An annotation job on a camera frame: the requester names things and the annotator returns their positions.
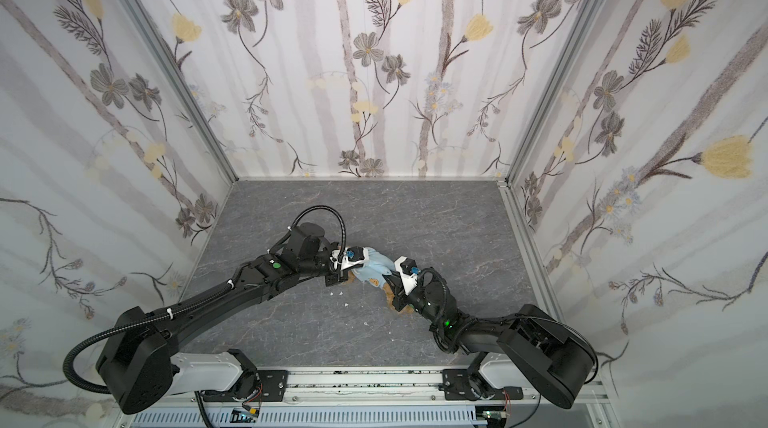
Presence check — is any light blue teddy hoodie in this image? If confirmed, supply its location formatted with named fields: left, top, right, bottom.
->
left=351, top=247, right=396, bottom=289

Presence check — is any brown teddy bear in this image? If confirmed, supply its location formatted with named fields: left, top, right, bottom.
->
left=382, top=284, right=414, bottom=314

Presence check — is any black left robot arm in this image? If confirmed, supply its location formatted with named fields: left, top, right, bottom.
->
left=97, top=223, right=369, bottom=415

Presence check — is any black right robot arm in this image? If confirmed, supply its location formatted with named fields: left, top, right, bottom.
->
left=384, top=268, right=599, bottom=409

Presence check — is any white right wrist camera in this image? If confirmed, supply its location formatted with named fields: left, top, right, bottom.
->
left=394, top=256, right=420, bottom=295

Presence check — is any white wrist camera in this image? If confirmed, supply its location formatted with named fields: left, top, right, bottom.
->
left=394, top=256, right=420, bottom=295
left=331, top=246, right=370, bottom=274

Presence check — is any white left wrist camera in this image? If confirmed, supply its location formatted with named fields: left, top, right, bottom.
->
left=331, top=246, right=370, bottom=274

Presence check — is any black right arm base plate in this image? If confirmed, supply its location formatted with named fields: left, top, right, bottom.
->
left=439, top=368, right=524, bottom=402

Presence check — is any white perforated cable tray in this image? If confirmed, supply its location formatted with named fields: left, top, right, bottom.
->
left=128, top=406, right=488, bottom=428

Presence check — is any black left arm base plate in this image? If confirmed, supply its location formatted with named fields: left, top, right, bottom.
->
left=202, top=370, right=289, bottom=404

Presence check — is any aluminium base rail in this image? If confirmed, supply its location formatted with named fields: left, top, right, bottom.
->
left=114, top=359, right=620, bottom=427

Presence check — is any black corrugated cable conduit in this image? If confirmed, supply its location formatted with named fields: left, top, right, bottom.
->
left=62, top=307, right=178, bottom=395

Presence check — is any aluminium corner post left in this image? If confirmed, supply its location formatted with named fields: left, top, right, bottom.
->
left=118, top=0, right=239, bottom=184

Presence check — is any aluminium corner post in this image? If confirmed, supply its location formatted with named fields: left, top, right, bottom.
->
left=118, top=0, right=239, bottom=184
left=504, top=0, right=605, bottom=186

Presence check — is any aluminium corner post right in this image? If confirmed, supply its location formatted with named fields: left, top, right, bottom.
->
left=504, top=0, right=605, bottom=186

